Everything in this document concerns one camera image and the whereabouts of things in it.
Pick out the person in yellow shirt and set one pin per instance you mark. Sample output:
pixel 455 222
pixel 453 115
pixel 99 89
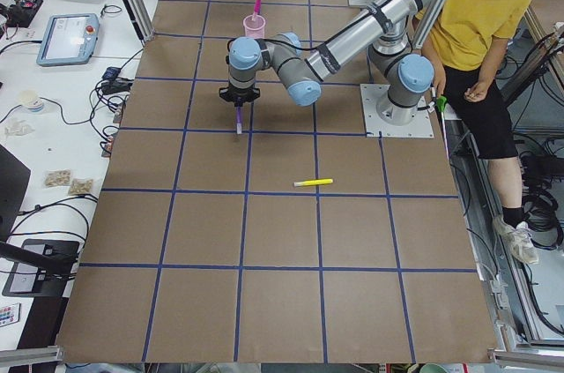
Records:
pixel 466 46

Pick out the paper cup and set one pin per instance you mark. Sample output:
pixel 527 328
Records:
pixel 31 101

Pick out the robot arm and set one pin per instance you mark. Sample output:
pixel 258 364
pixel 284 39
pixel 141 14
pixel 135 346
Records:
pixel 379 29

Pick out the brown paper table cover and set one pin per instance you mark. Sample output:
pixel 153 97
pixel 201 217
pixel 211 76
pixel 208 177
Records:
pixel 202 250

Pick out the lower teach pendant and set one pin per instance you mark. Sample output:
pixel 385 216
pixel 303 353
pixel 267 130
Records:
pixel 69 39

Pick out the pink pen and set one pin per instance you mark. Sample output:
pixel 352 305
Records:
pixel 257 9

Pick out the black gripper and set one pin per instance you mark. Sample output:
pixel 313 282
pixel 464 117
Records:
pixel 240 94

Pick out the yellow pen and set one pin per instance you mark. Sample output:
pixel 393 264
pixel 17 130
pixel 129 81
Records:
pixel 313 182

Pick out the black camera stand base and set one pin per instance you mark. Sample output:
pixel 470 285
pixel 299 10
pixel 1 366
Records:
pixel 41 267

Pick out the remote control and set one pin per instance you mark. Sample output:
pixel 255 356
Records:
pixel 10 314

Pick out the purple pen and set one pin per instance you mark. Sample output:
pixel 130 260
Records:
pixel 238 123

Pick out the snack bag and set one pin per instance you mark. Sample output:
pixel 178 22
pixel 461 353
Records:
pixel 57 178
pixel 80 186

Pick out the pink mesh cup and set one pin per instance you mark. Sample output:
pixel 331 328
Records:
pixel 254 26

